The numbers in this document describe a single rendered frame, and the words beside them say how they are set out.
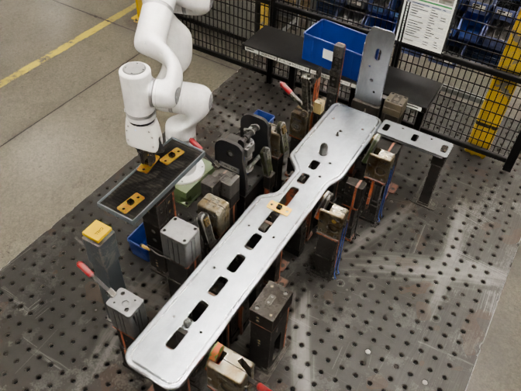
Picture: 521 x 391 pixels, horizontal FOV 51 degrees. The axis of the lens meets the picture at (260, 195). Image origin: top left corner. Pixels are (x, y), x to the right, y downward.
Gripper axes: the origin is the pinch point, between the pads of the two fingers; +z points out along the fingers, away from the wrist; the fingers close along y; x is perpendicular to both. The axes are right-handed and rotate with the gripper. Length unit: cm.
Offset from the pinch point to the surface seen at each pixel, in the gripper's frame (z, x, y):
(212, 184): 14.1, 9.8, 16.9
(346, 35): 12, 117, 34
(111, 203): 7.9, -15.1, -5.1
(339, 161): 24, 48, 51
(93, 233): 7.8, -26.9, -3.6
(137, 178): 8.0, -2.7, -3.1
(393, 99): 18, 86, 63
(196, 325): 24, -35, 32
